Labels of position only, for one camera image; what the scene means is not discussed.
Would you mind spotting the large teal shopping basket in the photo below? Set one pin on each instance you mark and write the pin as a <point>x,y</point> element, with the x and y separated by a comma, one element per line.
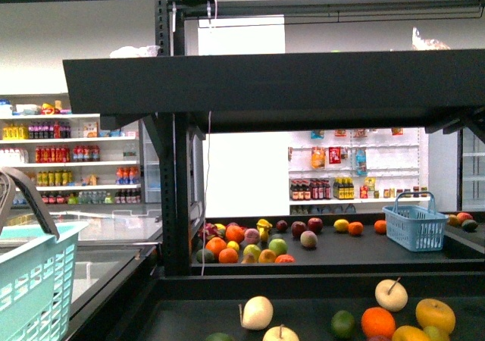
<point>37,281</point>

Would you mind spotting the white snack shelf unit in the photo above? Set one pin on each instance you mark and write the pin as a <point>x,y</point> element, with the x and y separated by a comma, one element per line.
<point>356,171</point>

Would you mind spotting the yellow lemon on back shelf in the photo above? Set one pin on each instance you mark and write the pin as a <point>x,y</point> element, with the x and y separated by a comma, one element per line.
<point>341,226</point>

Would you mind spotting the orange beside back lemon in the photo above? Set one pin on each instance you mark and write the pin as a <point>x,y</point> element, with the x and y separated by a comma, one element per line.
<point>355,228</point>

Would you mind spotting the white drinks shelf unit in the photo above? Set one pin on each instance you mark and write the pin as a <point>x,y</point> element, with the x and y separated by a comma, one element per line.
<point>69,157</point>

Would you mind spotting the dark red apple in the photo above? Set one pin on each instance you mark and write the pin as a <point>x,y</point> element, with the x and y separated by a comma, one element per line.
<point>298,228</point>

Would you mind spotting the green apple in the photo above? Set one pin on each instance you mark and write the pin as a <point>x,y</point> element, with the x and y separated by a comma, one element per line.
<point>278,246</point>

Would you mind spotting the pink peach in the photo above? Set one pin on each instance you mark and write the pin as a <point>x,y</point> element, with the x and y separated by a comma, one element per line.
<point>309,239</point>

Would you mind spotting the white pear left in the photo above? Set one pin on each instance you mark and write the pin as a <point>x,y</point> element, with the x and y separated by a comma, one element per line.
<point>256,313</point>

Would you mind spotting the orange near blue basket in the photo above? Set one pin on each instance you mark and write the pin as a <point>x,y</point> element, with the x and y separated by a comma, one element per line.
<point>380,227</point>

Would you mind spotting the glass freezer case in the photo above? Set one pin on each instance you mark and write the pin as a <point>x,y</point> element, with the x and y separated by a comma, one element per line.
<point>109,244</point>

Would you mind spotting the white pear bottom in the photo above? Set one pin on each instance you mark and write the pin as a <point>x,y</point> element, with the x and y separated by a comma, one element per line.
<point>280,333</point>

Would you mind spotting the small blue basket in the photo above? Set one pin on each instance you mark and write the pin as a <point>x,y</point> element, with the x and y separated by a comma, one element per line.
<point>416,228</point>

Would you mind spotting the green lime front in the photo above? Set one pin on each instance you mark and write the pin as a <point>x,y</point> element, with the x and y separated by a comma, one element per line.
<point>343,325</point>

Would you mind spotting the white pear with stem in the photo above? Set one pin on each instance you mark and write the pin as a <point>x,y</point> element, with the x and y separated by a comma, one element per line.
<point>391,295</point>

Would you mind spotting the orange fruit front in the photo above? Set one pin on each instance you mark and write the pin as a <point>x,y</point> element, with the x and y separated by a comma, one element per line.
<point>378,321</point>

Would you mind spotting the yellow apple front right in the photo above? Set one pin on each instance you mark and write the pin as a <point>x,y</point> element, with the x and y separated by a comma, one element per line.
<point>433,312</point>

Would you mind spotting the black perforated shelf post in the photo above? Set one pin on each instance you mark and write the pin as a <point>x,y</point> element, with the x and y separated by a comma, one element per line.
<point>174,170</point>

